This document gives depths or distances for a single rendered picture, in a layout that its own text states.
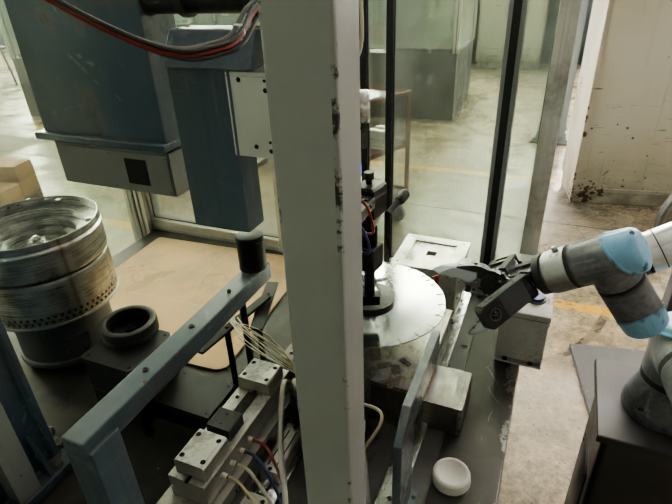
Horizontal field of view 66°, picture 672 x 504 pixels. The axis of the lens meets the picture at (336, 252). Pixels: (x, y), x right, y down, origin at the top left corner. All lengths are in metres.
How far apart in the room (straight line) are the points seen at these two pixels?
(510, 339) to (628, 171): 3.04
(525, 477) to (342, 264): 1.83
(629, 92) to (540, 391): 2.31
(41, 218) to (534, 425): 1.84
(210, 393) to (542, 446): 1.40
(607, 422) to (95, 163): 1.16
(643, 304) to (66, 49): 1.05
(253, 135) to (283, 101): 0.51
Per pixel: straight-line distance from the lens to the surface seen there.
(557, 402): 2.38
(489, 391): 1.25
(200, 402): 1.13
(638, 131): 4.13
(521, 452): 2.15
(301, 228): 0.29
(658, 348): 1.19
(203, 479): 0.95
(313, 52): 0.26
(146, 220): 2.05
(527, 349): 1.30
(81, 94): 1.08
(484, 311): 0.91
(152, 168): 1.01
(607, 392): 1.33
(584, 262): 0.90
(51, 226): 1.49
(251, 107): 0.77
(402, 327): 1.06
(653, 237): 1.06
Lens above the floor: 1.60
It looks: 29 degrees down
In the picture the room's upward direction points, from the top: 2 degrees counter-clockwise
